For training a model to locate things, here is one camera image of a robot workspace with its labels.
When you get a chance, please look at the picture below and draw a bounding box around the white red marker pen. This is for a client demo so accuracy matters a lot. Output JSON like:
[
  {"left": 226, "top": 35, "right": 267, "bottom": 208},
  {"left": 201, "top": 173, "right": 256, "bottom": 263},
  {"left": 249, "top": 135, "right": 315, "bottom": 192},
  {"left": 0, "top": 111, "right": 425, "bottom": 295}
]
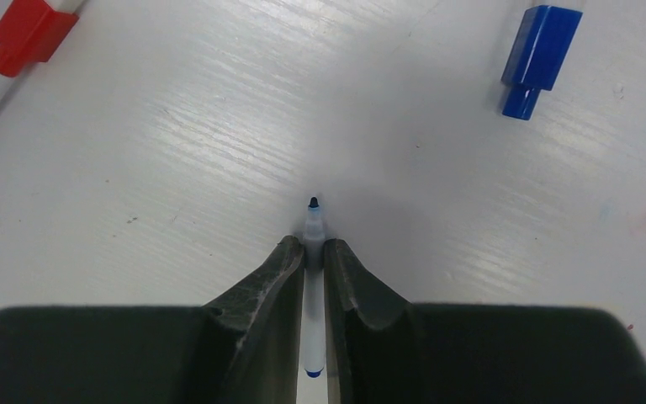
[{"left": 45, "top": 0, "right": 85, "bottom": 13}]

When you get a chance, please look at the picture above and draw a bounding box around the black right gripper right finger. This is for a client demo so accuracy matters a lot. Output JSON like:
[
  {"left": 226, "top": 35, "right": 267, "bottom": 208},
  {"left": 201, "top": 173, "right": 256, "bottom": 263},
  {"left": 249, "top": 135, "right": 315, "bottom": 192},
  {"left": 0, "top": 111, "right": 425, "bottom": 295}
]
[{"left": 324, "top": 239, "right": 646, "bottom": 403}]

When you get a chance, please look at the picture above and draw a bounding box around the blue pen cap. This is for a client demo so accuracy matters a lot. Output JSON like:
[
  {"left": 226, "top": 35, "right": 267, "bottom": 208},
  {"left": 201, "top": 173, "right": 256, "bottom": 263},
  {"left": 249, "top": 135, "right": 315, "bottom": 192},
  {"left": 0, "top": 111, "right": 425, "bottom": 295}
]
[{"left": 501, "top": 4, "right": 583, "bottom": 120}]

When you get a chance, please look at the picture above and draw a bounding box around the red pen cap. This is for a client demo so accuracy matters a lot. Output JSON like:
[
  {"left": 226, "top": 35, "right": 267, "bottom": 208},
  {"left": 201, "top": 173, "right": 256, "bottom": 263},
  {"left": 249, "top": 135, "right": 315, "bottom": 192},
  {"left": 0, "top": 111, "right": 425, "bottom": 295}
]
[{"left": 0, "top": 0, "right": 79, "bottom": 78}]

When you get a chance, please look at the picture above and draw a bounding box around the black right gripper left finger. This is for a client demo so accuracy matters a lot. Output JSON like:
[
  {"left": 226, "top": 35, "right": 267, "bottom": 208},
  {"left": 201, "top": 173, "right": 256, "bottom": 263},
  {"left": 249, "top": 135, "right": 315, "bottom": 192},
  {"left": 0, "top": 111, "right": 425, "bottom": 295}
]
[{"left": 0, "top": 236, "right": 304, "bottom": 403}]

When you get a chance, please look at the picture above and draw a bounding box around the white blue marker pen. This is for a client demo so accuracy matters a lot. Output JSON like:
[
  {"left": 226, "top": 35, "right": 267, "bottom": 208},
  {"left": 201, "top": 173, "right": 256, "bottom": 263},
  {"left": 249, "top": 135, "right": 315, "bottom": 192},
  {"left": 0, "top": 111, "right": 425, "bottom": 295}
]
[{"left": 301, "top": 196, "right": 326, "bottom": 379}]

